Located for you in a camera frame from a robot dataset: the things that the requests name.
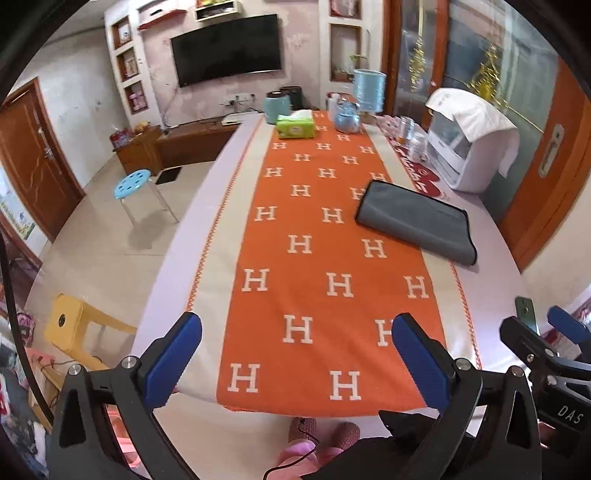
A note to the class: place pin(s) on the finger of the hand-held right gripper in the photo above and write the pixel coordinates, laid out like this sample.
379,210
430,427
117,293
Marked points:
519,334
564,319

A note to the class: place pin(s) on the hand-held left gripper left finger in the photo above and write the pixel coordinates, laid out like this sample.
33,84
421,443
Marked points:
173,355

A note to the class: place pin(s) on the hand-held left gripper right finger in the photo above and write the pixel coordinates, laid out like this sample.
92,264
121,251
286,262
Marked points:
425,357

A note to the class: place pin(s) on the grey towel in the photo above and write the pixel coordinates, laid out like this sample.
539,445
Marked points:
415,221

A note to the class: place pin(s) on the orange wooden sliding door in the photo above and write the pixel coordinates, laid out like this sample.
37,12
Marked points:
558,217

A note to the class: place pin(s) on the yellow plastic stool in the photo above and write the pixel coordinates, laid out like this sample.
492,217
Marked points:
69,323

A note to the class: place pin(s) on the pink slipper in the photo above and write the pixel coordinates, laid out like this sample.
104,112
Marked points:
344,436
295,450

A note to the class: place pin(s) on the table with pale tablecloth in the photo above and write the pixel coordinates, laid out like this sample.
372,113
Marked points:
184,240

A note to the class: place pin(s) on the orange letter-print table runner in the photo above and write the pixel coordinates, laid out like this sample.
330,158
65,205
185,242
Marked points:
318,258

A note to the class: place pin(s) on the blue round stool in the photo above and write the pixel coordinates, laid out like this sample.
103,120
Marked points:
136,181

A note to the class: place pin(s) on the black floor mat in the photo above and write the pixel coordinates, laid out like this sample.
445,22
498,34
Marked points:
169,176

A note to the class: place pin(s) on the red printed mat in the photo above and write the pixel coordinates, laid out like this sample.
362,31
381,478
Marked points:
422,177

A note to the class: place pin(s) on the wooden television cabinet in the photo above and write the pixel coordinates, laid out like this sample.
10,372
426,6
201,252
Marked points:
184,143

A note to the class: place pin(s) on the red snack box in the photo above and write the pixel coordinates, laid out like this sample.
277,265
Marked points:
121,138

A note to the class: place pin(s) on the white countertop appliance with cloth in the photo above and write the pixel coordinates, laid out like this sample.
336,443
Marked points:
475,113

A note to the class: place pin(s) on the clear glass cup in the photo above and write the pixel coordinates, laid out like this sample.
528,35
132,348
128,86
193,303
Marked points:
405,129

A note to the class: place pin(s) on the white router box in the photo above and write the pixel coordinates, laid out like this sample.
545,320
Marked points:
232,120

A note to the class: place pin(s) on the brown wooden door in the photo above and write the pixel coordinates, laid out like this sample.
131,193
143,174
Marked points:
32,157

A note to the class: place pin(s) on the blue teapot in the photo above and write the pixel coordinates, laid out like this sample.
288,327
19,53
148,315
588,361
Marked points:
346,119

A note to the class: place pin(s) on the gold hanging ornament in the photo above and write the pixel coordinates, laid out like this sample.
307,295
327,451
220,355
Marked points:
487,74
418,62

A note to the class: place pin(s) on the green tissue pack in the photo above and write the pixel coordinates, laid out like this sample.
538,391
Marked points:
295,125

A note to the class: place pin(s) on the teal lidded canister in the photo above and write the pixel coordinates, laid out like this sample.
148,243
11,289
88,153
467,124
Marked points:
276,107

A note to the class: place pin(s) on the light blue bucket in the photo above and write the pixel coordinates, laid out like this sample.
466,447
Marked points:
369,90

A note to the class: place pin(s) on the black kitchen appliance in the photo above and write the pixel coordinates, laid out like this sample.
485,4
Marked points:
293,98

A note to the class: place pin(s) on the small potted plant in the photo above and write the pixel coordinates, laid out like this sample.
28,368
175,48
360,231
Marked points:
353,64

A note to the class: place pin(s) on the white floating shelf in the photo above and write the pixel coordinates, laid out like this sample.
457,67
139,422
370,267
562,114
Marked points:
217,10

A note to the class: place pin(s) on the colourful wall poster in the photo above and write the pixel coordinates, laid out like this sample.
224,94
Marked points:
16,210

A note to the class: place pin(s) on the wall niche shelves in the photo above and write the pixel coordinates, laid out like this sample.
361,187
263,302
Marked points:
129,64

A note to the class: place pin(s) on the black wall television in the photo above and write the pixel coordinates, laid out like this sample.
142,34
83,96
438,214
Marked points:
226,50

